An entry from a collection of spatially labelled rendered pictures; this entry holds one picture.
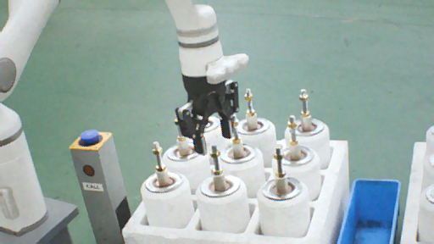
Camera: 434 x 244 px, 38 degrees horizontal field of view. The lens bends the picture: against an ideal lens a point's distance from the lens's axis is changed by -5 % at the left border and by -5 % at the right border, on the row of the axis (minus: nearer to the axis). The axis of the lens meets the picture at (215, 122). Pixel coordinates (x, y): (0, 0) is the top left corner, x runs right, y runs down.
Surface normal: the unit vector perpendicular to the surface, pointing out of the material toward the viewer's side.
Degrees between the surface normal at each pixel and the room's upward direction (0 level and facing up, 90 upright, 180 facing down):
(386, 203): 88
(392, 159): 0
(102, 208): 90
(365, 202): 88
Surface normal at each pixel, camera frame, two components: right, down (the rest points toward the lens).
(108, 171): 0.94, 0.03
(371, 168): -0.14, -0.88
